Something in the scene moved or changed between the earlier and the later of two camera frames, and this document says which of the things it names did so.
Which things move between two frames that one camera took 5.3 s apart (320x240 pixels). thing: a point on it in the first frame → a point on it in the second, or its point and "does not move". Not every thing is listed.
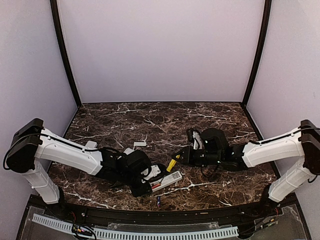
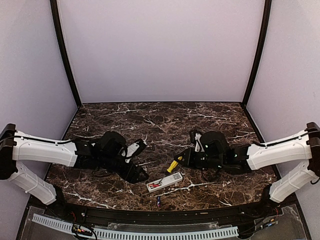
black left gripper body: [136, 191] → [125, 174]
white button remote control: [166, 180] does not move
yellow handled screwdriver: [172, 163] does not move
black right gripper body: [196, 161] does not move
